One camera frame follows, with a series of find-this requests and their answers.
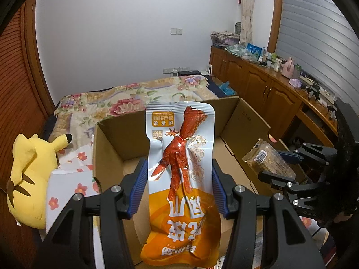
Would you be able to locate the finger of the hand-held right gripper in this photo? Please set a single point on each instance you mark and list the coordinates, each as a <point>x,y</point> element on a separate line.
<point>291,156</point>
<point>276,178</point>

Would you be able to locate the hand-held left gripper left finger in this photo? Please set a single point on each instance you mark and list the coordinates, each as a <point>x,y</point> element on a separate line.
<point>138,186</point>

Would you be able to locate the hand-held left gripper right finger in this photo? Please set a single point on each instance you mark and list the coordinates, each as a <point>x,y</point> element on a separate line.
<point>219,186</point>

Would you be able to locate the clear brown cracker packet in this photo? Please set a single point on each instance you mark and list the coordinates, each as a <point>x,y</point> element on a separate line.
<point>263,157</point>

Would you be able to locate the cardboard box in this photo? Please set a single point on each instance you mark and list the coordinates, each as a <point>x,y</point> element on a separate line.
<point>123,137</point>

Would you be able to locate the orange chicken feet snack packet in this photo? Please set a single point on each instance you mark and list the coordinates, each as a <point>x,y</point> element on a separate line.
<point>182,145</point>

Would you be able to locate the wooden cabinet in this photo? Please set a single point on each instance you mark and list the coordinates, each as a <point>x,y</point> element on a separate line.
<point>260,89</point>

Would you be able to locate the strawberry printed bed sheet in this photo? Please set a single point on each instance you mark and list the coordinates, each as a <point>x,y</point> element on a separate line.
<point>56,199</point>

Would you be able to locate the floral quilt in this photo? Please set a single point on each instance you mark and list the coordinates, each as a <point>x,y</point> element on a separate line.
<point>126,98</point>

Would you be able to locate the pink bottle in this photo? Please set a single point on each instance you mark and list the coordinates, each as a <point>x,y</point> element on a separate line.
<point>288,67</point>

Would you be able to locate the teal cloth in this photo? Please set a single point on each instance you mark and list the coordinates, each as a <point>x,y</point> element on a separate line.
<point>226,88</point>

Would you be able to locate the group of small bottles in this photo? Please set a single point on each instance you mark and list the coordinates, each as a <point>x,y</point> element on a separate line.
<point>270,60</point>

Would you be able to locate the yellow plush toy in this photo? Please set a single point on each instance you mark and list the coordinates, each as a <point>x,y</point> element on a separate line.
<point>28,173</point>

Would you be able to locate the blue box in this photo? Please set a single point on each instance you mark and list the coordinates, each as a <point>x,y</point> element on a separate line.
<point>253,49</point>

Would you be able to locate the black router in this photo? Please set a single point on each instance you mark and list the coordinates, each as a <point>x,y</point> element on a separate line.
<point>189,72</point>

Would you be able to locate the green patterned cloth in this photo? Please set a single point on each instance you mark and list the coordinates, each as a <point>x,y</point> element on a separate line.
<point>237,50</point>

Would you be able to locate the grey window shutter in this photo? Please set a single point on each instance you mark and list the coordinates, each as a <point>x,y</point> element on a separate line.
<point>314,25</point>

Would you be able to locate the pile of folded clothes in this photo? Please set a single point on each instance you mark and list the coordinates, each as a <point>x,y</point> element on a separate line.
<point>224,39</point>

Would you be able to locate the beige curtain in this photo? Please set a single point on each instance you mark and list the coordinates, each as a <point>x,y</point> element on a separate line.
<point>246,14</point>

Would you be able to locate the wooden louvered wardrobe door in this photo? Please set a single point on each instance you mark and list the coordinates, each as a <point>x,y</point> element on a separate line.
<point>19,75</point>

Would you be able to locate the white wall sockets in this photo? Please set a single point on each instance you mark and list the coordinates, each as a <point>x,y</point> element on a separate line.
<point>175,70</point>

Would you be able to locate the wooden arch frame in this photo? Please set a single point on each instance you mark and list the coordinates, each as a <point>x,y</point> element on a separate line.
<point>276,14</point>

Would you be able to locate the white wall switch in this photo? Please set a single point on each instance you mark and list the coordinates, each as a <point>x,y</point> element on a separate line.
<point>176,31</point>

